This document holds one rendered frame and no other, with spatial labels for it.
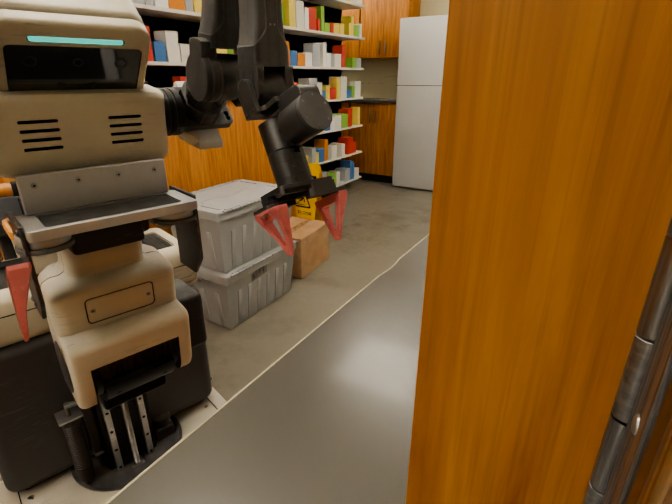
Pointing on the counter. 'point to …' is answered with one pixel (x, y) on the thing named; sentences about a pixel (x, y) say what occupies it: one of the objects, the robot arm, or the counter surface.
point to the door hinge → (631, 380)
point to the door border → (618, 459)
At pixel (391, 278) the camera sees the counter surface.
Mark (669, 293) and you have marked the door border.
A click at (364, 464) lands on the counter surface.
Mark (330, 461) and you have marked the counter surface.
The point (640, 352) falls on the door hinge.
